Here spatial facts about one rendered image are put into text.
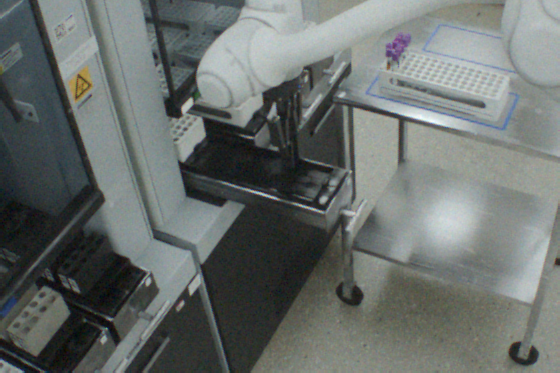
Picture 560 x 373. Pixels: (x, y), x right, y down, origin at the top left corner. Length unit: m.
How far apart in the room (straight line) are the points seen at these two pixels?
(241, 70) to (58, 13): 0.31
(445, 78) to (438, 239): 0.60
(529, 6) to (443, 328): 1.51
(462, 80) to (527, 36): 0.80
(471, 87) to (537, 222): 0.67
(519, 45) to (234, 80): 0.49
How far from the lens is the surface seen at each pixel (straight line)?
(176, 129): 1.65
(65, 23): 1.21
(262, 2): 1.31
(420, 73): 1.72
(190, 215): 1.62
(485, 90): 1.68
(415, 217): 2.19
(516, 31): 0.92
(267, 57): 1.19
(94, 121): 1.31
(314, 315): 2.31
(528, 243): 2.16
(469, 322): 2.31
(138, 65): 1.38
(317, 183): 1.54
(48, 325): 1.36
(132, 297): 1.41
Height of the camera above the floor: 1.87
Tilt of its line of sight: 42 degrees down
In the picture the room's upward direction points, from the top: 7 degrees counter-clockwise
